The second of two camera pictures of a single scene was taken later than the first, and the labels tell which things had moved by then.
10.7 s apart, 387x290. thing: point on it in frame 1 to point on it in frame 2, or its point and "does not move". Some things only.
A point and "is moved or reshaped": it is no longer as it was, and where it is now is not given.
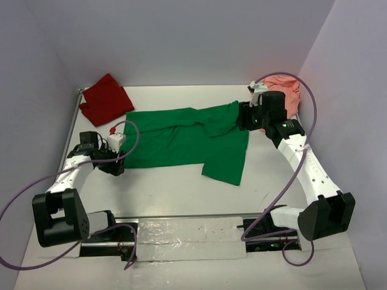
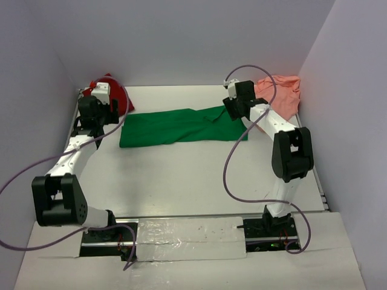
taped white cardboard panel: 163,239 does not move
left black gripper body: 112,167 to 106,117
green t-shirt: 172,136 is moved or reshaped
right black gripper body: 256,118 to 233,107
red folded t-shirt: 105,101 does not move
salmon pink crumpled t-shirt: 289,86 does not move
